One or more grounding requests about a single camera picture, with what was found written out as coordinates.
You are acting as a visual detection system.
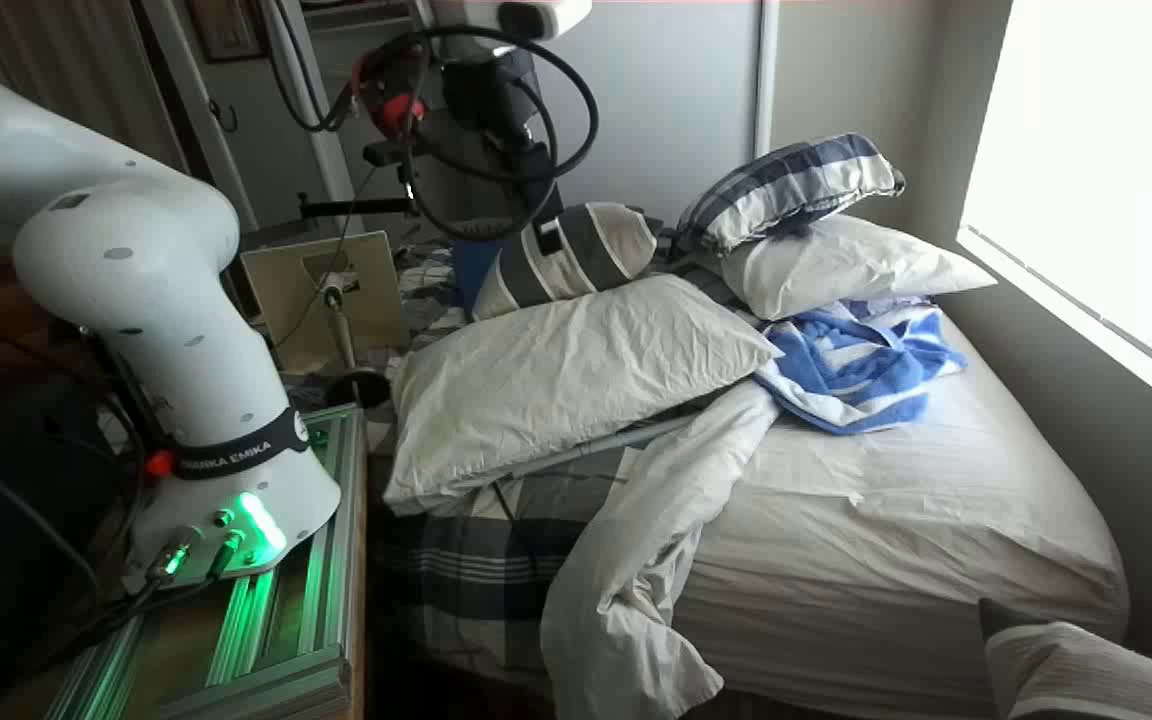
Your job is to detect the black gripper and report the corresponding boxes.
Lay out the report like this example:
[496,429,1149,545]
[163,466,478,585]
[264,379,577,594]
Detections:
[441,52,561,229]

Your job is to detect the gray beige striped pillow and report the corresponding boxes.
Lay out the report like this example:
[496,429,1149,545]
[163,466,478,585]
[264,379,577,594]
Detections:
[474,200,655,321]

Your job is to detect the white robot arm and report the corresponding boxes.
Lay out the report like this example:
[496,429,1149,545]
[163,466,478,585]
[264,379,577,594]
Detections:
[0,84,341,585]

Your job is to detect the large white pillow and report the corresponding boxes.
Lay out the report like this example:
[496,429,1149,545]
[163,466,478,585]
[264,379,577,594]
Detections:
[385,276,776,514]

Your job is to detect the blue plaid pillow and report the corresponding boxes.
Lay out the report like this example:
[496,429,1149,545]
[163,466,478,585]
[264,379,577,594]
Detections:
[676,131,904,250]

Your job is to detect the small white pillow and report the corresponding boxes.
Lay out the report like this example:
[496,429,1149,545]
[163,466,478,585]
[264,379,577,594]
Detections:
[721,215,993,321]

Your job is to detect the blue white striped cloth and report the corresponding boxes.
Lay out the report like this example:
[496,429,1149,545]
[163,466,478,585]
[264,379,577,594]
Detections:
[756,303,966,436]

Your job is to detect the blue cushion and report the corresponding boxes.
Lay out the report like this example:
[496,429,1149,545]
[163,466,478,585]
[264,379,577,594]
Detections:
[453,238,500,316]

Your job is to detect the beige box on stand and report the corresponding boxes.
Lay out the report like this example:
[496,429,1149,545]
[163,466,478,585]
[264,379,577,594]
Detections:
[240,230,410,376]

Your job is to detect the dark plaid blanket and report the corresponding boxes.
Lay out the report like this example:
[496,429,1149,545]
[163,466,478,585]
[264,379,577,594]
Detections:
[372,449,626,678]

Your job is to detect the white rumpled duvet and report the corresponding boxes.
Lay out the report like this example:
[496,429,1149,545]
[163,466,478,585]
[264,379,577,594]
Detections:
[540,379,776,720]

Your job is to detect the white bed sheet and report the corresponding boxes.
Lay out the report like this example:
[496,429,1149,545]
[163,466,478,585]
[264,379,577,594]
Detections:
[671,310,1131,715]

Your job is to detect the gray fabric corner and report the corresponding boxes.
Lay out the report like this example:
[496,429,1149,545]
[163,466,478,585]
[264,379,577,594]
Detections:
[982,599,1152,720]

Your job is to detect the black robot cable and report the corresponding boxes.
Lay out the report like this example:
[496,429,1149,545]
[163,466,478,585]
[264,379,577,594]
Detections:
[348,20,603,248]

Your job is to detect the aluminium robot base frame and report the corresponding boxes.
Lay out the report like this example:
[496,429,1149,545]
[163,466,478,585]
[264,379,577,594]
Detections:
[46,402,367,720]

